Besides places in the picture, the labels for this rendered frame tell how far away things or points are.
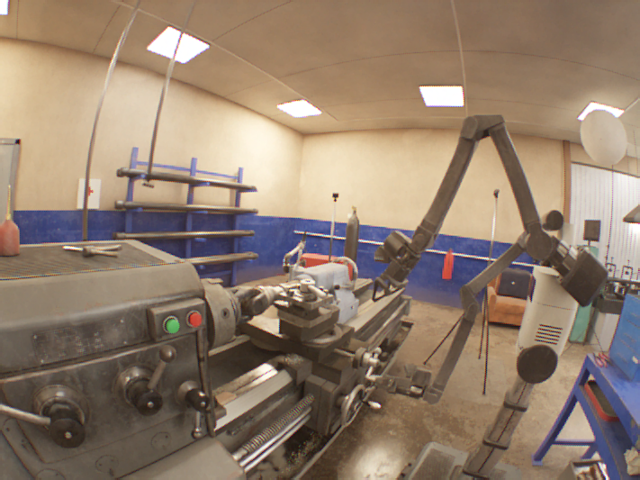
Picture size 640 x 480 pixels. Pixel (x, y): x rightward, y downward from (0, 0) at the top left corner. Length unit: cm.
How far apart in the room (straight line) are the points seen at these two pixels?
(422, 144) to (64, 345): 543
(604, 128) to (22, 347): 435
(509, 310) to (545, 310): 362
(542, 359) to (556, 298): 22
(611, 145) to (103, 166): 630
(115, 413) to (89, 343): 16
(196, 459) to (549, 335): 110
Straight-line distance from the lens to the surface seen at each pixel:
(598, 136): 398
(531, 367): 103
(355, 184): 564
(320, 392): 113
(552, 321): 97
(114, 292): 54
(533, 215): 78
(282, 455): 134
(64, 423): 53
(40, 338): 53
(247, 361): 137
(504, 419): 122
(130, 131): 401
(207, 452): 81
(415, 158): 536
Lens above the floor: 147
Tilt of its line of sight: 6 degrees down
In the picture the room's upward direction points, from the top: 5 degrees clockwise
